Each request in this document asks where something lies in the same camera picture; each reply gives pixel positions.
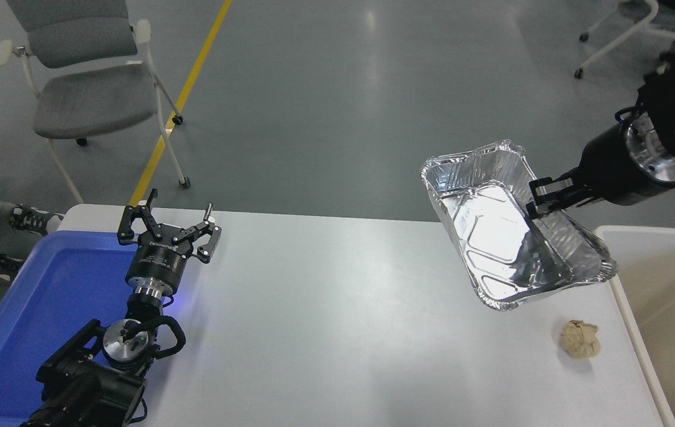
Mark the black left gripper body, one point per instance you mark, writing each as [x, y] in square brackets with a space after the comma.
[156, 264]

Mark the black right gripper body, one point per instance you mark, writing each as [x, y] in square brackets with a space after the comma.
[604, 169]

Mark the silver foil tray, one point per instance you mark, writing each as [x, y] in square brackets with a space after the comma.
[492, 237]

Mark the blue plastic tray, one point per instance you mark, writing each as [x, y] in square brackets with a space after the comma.
[47, 296]

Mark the grey chair with armrests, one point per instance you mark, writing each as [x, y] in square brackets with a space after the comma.
[94, 101]

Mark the crumpled tan paper ball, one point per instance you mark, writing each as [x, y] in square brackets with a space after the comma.
[580, 339]

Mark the white-framed wheeled chair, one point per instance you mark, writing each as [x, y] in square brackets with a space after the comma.
[646, 12]

